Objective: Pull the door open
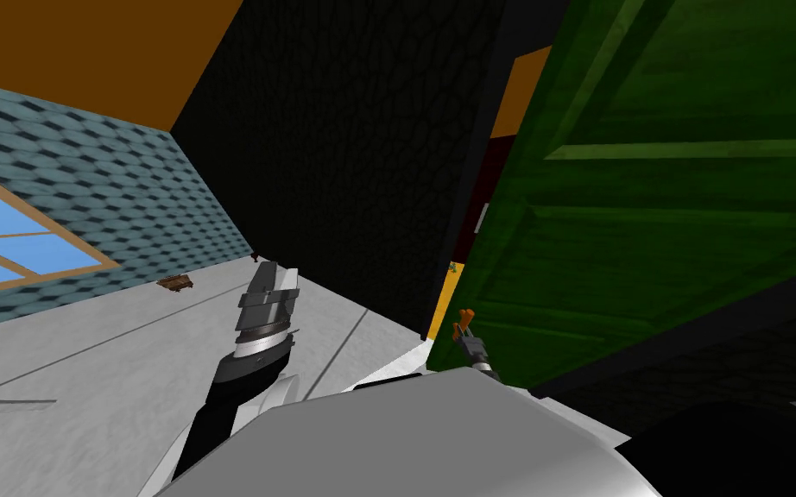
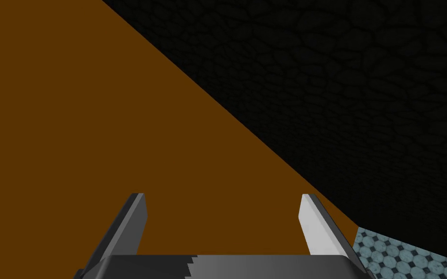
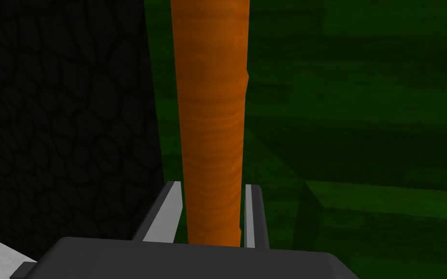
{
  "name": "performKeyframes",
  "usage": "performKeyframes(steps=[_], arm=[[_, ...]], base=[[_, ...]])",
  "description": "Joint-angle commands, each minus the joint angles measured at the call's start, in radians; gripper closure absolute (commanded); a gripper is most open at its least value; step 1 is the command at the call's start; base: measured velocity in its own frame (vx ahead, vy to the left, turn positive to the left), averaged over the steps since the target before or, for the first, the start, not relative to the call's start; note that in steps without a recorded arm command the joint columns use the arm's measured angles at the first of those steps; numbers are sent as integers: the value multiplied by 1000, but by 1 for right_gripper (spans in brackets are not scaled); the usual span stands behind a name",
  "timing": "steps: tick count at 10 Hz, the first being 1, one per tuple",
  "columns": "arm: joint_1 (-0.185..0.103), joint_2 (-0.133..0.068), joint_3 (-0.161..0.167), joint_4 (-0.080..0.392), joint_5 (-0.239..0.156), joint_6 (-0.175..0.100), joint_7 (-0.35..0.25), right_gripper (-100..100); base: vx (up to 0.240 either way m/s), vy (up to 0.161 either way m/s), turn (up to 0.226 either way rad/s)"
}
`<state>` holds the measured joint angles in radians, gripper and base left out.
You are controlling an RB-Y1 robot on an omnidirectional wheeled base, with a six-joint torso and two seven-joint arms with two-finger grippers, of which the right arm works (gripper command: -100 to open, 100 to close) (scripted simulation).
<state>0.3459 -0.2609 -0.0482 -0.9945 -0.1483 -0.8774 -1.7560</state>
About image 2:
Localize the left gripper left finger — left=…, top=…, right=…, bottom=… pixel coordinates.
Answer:
left=97, top=192, right=148, bottom=260

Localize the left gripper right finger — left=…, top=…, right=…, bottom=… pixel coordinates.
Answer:
left=298, top=194, right=359, bottom=262

